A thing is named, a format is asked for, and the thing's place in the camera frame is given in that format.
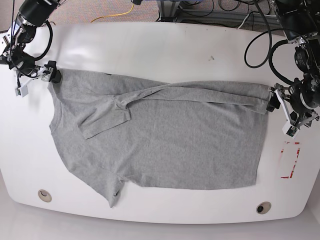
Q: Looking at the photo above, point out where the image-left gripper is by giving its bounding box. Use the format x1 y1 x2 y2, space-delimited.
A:
13 60 62 88

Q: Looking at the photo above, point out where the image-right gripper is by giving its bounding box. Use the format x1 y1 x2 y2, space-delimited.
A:
266 79 320 129

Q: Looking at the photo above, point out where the grey t-shirt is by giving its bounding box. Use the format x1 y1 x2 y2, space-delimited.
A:
48 69 270 207

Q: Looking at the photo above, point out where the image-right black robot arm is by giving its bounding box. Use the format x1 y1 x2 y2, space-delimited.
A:
265 0 320 138

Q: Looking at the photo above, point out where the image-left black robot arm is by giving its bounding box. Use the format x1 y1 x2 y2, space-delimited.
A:
0 0 61 83

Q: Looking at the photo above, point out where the red tape rectangle marking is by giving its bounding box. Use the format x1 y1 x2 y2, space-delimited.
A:
277 141 302 179

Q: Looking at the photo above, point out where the right table grommet hole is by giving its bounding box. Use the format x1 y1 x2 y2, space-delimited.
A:
256 201 272 215

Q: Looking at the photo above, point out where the table grommet hole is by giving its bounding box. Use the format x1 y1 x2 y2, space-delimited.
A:
256 201 272 215
38 189 52 203

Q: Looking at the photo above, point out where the left table grommet hole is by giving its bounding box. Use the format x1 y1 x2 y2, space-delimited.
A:
38 189 52 203

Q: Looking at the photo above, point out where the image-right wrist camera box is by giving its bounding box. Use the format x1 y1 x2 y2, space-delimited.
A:
282 124 300 139

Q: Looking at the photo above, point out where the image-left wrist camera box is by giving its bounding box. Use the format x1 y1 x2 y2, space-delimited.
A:
15 85 29 98

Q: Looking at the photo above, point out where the white cable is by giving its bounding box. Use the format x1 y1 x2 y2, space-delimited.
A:
236 12 251 30

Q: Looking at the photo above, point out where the yellow cable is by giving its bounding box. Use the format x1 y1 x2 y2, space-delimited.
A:
90 5 135 23

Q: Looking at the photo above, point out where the aluminium frame stand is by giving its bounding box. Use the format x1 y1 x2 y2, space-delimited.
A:
156 0 301 40

